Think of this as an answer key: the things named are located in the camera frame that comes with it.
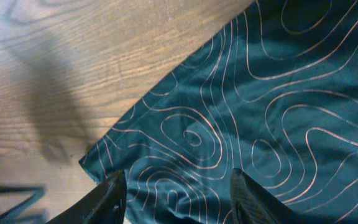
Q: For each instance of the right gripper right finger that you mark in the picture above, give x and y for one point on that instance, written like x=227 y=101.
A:
x=252 y=204

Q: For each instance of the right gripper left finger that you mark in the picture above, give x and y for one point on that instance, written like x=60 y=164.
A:
x=105 y=204

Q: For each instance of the black shirt with orange lines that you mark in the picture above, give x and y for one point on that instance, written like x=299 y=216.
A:
x=274 y=93

